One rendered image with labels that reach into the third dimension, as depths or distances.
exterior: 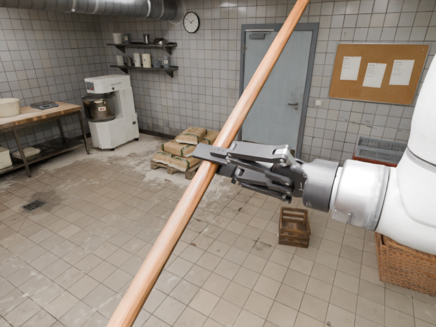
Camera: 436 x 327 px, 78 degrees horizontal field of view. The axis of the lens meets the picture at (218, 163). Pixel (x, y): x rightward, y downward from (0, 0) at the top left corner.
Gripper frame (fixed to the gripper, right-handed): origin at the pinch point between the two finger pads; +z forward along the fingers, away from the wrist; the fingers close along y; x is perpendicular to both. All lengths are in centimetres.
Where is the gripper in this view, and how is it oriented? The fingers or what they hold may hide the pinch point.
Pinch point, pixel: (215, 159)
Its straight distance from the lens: 48.3
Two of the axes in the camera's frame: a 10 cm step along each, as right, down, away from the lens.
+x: 4.3, -7.8, 4.6
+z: -8.7, -2.1, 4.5
